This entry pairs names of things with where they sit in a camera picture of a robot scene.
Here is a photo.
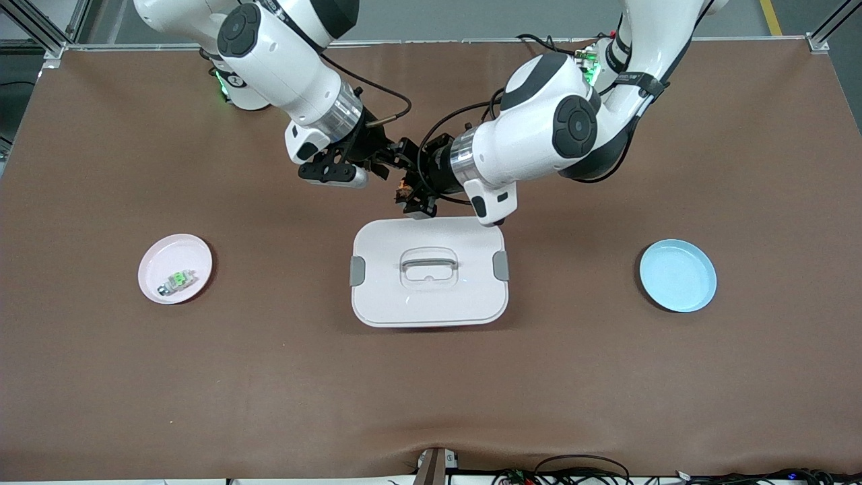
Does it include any light blue round plate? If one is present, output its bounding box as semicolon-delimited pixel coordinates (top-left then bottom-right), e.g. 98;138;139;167
638;238;719;313

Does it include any pink round plate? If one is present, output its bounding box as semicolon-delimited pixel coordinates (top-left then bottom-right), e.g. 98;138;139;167
137;233;213;305

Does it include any aluminium frame strut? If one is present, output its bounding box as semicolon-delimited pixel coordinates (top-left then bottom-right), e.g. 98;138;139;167
0;0;92;61
807;0;862;53

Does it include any black cable bundle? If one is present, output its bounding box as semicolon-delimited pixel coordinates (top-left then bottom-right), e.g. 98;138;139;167
673;468;862;485

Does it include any white lidded storage box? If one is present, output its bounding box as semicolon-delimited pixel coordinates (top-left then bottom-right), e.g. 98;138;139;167
350;216;510;329

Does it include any black arm base cable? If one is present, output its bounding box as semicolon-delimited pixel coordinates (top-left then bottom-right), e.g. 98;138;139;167
517;32;593;68

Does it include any metal table edge bracket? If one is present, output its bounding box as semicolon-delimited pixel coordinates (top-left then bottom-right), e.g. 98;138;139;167
414;447;460;485

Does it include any looped black cable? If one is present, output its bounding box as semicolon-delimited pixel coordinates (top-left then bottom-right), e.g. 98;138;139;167
535;455;630;485

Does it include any green push-button switch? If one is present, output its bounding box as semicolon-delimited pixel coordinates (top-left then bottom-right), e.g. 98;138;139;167
157;269;197;297

